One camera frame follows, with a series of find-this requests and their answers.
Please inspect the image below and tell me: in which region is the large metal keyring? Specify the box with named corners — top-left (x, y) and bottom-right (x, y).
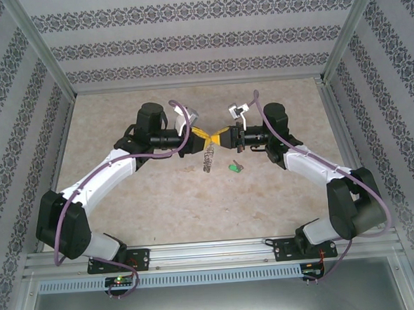
top-left (201, 142), bottom-right (218, 173)

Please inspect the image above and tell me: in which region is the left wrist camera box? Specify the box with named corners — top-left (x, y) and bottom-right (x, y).
top-left (171, 105), bottom-right (200, 137)

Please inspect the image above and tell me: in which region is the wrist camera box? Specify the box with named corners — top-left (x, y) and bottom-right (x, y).
top-left (171, 105), bottom-right (200, 137)
top-left (227, 102), bottom-right (253, 132)

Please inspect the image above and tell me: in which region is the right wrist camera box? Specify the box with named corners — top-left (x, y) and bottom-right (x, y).
top-left (227, 102), bottom-right (253, 132)

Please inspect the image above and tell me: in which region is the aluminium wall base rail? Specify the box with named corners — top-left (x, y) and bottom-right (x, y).
top-left (72, 71), bottom-right (325, 96)

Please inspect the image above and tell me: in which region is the aluminium side rail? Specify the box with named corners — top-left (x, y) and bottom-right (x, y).
top-left (316, 74), bottom-right (388, 233)
top-left (26, 95), bottom-right (86, 252)

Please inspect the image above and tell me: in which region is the aluminium mounting rail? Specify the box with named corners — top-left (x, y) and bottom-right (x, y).
top-left (21, 229), bottom-right (406, 279)

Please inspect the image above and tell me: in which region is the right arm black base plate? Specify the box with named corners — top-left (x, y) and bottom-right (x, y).
top-left (272, 234), bottom-right (339, 263)

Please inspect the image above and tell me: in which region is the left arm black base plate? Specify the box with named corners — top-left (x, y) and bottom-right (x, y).
top-left (86, 248), bottom-right (152, 276)

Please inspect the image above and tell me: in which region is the aluminium corner post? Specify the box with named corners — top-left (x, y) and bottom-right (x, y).
top-left (315, 0), bottom-right (392, 84)
top-left (0, 0), bottom-right (77, 103)

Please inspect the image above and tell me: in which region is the slotted white cable duct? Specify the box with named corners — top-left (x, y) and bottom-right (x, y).
top-left (37, 264), bottom-right (303, 295)

